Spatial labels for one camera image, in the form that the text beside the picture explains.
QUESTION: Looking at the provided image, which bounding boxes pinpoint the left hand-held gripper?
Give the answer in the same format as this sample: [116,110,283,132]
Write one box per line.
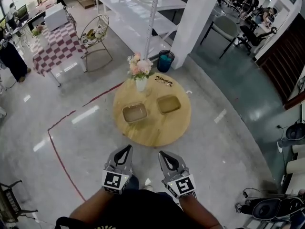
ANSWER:
[102,144,133,195]

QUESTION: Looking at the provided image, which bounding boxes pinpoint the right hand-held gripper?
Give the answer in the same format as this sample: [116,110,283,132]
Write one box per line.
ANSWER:
[158,150,196,199]

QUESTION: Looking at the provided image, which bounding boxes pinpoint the person's left forearm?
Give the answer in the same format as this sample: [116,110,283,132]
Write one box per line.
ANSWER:
[69,187,120,224]

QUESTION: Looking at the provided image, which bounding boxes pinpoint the person's right forearm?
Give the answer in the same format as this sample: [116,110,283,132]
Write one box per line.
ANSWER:
[178,195,223,229]

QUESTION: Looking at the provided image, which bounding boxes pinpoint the person's blue trouser leg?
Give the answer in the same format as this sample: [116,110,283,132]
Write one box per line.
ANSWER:
[123,175,140,190]

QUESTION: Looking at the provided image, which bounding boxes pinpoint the person's white shoe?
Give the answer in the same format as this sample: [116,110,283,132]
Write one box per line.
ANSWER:
[142,178,153,192]

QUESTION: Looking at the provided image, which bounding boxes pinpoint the round wooden table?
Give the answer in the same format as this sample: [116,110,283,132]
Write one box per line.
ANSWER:
[112,72,192,147]

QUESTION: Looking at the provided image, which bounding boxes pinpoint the person's black shirt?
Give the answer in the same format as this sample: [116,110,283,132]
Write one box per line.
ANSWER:
[54,188,216,229]

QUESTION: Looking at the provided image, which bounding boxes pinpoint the black-rimmed eyeglasses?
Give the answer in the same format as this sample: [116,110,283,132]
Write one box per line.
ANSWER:
[154,75,173,87]

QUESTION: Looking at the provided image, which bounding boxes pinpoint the white vase with flowers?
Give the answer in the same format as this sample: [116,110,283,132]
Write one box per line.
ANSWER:
[127,52,156,92]

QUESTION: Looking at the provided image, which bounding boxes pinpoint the blue mesh waste bin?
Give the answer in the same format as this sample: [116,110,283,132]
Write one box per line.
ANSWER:
[157,50,175,73]

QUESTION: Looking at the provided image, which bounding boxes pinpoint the black scooter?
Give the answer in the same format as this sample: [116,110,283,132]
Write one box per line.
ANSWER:
[235,191,305,225]

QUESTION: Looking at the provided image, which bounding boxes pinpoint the black metal bench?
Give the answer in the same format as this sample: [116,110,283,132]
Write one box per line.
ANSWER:
[0,179,39,224]

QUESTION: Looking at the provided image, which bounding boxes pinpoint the checkered cloth table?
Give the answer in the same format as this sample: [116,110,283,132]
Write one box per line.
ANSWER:
[31,20,88,87]

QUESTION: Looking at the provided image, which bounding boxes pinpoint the grey scooter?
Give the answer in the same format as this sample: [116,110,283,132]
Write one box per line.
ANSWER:
[277,120,305,153]

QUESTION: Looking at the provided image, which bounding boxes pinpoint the white square pillar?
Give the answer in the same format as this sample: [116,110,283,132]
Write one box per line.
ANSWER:
[170,0,225,70]

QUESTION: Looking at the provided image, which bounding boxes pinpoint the grey-green armchair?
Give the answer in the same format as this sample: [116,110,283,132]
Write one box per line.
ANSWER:
[200,14,240,59]

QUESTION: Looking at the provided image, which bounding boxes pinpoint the white shelf rack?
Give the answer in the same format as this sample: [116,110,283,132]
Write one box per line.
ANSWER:
[94,0,189,60]

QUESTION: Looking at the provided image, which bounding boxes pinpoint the black office chair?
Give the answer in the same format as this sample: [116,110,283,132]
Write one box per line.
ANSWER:
[235,24,278,56]

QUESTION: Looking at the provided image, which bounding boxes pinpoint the dark wooden staircase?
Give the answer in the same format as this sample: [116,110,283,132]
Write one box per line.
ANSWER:
[256,12,305,110]

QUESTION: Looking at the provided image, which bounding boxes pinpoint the white box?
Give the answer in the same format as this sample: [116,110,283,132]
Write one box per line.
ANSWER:
[44,2,72,32]

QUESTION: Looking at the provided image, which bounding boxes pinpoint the gold wire chair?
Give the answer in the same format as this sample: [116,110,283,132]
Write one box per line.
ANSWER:
[79,14,113,73]

